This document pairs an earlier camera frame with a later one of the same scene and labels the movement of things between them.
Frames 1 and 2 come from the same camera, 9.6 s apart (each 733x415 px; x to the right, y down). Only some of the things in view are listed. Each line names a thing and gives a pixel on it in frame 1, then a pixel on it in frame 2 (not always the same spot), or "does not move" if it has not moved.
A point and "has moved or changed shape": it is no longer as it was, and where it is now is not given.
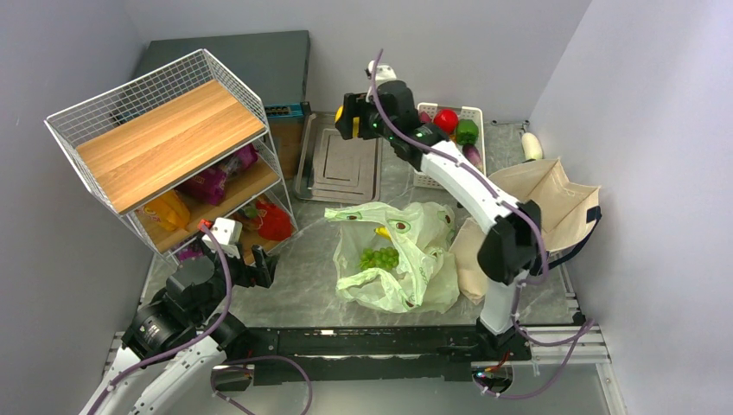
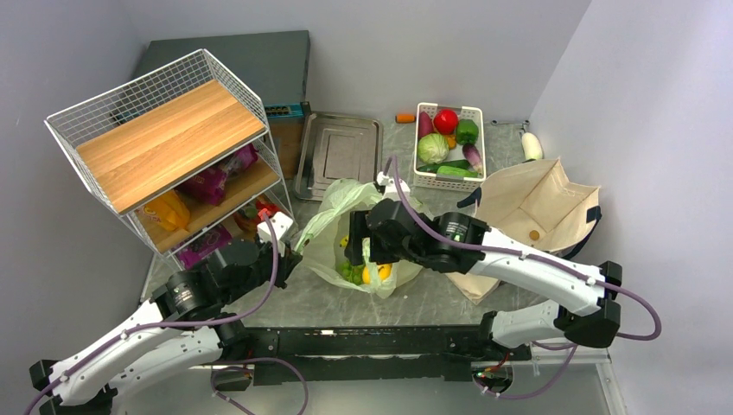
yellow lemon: x=355 y=122 → x=384 y=271
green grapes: x=385 y=258 has moved or changed shape
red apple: x=447 y=119 does not move
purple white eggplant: x=472 y=153 does not move
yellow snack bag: x=170 y=211 does not move
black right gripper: x=356 y=104 → x=353 y=249
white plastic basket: x=462 y=112 does not move
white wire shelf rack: x=183 y=155 does not move
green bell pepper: x=467 y=132 does not move
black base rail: x=392 y=354 does not move
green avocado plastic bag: x=424 y=279 has moved or changed shape
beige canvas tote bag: x=568 y=211 does not move
